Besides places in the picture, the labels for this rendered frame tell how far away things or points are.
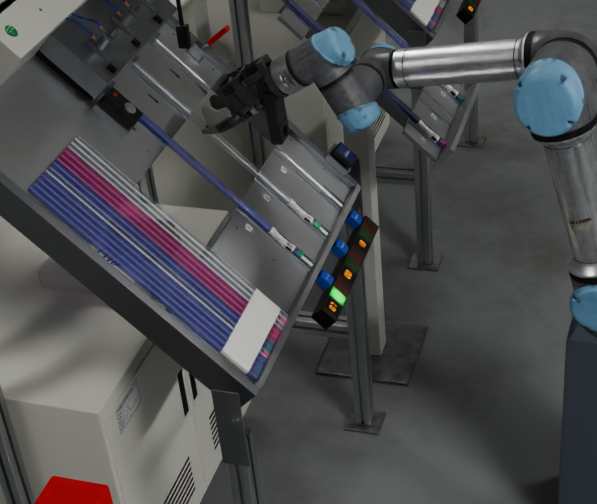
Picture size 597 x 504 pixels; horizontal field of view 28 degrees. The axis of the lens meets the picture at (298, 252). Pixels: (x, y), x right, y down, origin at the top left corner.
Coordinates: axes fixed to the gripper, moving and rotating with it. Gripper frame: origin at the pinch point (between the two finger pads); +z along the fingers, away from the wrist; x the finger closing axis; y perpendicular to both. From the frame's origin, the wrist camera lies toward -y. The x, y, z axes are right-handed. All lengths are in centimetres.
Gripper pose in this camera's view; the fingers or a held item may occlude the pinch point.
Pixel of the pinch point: (211, 130)
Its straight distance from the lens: 238.3
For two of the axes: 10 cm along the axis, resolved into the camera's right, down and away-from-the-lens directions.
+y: -5.8, -7.5, -3.2
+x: -3.0, 5.6, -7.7
